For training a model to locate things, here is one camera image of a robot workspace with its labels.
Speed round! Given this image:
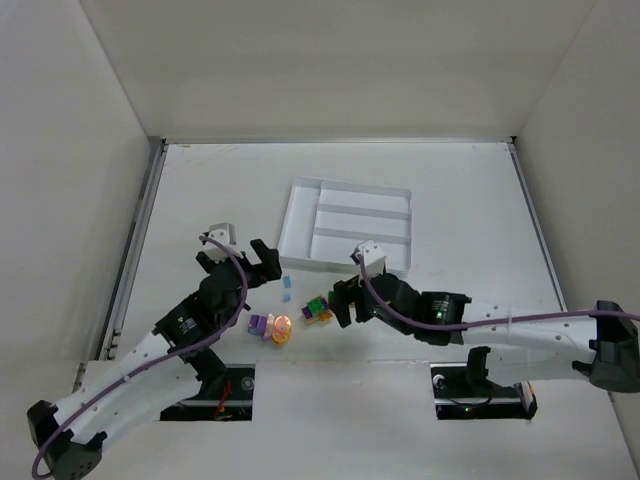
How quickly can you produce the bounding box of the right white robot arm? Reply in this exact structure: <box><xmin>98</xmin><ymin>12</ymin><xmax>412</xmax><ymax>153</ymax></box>
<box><xmin>329</xmin><ymin>273</ymin><xmax>639</xmax><ymax>393</ymax></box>

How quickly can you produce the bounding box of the white divided sorting tray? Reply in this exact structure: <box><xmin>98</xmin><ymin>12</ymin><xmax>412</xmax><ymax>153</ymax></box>
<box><xmin>278</xmin><ymin>177</ymin><xmax>413</xmax><ymax>276</ymax></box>

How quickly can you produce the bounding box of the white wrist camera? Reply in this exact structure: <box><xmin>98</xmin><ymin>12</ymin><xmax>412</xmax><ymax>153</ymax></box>
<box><xmin>201</xmin><ymin>222</ymin><xmax>240</xmax><ymax>262</ymax></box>
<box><xmin>351</xmin><ymin>240</ymin><xmax>386</xmax><ymax>277</ymax></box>

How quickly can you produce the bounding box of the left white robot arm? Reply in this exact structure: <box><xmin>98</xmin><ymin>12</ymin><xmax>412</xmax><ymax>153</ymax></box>
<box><xmin>27</xmin><ymin>237</ymin><xmax>282</xmax><ymax>479</ymax></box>

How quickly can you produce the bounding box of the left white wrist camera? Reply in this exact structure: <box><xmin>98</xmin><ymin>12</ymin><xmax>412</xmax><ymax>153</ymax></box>
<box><xmin>201</xmin><ymin>222</ymin><xmax>240</xmax><ymax>262</ymax></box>

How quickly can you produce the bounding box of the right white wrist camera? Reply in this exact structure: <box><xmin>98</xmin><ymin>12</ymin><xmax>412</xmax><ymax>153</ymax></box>
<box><xmin>351</xmin><ymin>240</ymin><xmax>386</xmax><ymax>277</ymax></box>

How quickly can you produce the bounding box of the orange round lego figure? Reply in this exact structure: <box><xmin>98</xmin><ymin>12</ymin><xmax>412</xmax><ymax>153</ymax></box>
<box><xmin>271</xmin><ymin>315</ymin><xmax>292</xmax><ymax>345</ymax></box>

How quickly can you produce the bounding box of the green purple yellow lego stack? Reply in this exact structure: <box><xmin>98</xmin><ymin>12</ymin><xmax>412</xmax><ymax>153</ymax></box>
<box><xmin>301</xmin><ymin>296</ymin><xmax>333</xmax><ymax>325</ymax></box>

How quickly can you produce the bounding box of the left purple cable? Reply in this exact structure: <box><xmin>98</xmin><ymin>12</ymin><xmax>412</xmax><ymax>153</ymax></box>
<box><xmin>32</xmin><ymin>233</ymin><xmax>251</xmax><ymax>479</ymax></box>

